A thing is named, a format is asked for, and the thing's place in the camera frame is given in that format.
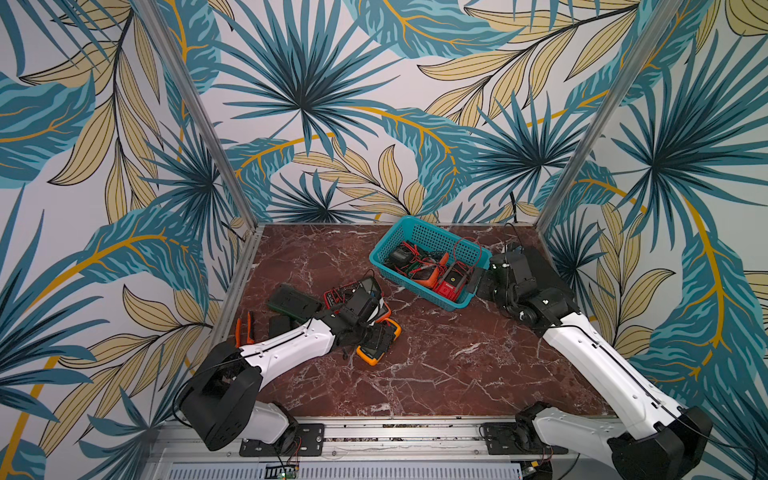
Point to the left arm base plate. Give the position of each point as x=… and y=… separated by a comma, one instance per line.
x=303, y=440

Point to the orange red multimeter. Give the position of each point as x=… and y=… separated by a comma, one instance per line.
x=384, y=312

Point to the orange handled pliers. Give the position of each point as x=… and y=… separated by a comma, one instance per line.
x=244, y=331

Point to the aluminium front rail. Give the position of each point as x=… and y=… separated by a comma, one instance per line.
x=367, y=448

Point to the dark red multimeter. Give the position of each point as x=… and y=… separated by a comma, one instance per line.
x=335, y=298

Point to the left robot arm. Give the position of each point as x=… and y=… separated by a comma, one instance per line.
x=220, y=401

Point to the yellow orange multimeter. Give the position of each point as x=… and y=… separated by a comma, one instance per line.
x=377, y=340

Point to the green black multimeter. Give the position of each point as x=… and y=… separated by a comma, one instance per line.
x=406, y=259

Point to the orange grey multimeter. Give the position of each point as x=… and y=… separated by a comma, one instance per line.
x=428, y=269

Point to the teal plastic basket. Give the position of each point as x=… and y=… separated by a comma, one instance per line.
x=431, y=238

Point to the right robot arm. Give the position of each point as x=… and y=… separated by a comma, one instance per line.
x=653, y=436

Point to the green black device left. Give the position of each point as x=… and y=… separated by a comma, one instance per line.
x=295, y=304

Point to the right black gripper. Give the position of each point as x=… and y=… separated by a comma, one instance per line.
x=501, y=276

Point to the black case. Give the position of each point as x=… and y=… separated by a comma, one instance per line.
x=545, y=274

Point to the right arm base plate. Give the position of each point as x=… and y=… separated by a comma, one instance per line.
x=509, y=438

